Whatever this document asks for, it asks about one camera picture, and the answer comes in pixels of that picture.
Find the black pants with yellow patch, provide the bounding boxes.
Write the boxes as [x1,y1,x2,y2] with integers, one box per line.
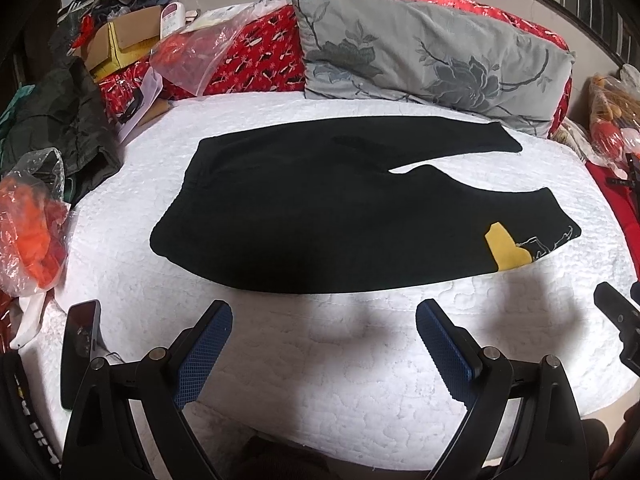
[150,116,582,294]

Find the white quilted bed cover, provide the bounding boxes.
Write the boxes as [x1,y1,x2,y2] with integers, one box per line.
[21,92,637,470]

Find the bag of toys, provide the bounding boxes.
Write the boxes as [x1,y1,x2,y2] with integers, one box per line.
[588,64,639,178]

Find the plastic bag with orange cloth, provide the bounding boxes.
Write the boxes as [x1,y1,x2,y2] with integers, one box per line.
[1,148,70,298]

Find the dark green jacket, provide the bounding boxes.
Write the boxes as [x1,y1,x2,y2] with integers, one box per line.
[1,56,122,205]

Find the grey floral pillow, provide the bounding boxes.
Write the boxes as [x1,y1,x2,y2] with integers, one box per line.
[291,0,574,136]

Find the clear bag with red item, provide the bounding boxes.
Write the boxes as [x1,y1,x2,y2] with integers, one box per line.
[149,0,286,96]

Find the cardboard box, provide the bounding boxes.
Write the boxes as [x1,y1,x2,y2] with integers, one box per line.
[73,6,163,81]

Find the red patterned bedding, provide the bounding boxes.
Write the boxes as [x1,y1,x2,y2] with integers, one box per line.
[99,0,568,125]

